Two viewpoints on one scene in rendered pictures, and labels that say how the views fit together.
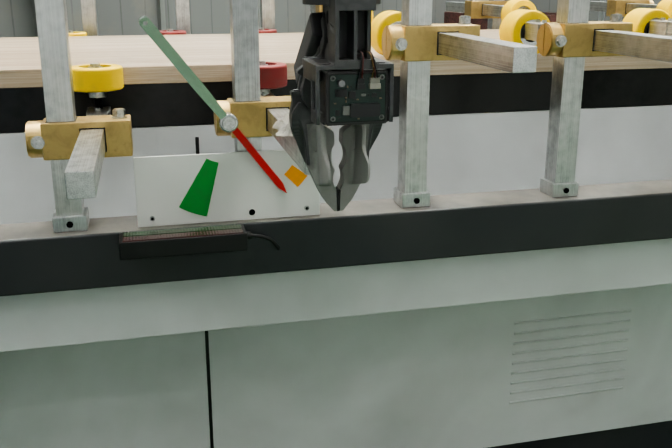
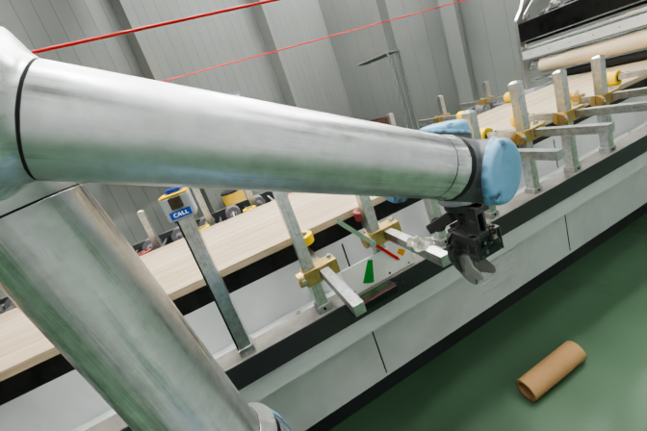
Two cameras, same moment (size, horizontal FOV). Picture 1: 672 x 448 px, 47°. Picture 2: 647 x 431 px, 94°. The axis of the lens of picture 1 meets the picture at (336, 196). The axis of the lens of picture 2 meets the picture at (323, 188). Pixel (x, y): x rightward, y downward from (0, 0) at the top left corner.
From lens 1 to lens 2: 0.41 m
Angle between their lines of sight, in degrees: 4
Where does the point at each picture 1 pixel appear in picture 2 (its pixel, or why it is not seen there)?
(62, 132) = (312, 273)
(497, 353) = not seen: hidden behind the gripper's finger
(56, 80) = (303, 254)
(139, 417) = (352, 361)
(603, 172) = not seen: hidden behind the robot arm
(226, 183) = (377, 266)
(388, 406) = (440, 315)
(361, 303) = (435, 288)
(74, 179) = (357, 308)
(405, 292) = (449, 276)
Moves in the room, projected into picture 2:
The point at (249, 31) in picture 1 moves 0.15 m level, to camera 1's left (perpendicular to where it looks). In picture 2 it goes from (368, 204) to (324, 220)
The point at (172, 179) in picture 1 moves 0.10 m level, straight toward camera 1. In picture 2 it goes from (357, 273) to (372, 287)
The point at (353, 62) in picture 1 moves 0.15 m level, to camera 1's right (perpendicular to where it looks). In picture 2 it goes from (485, 232) to (554, 206)
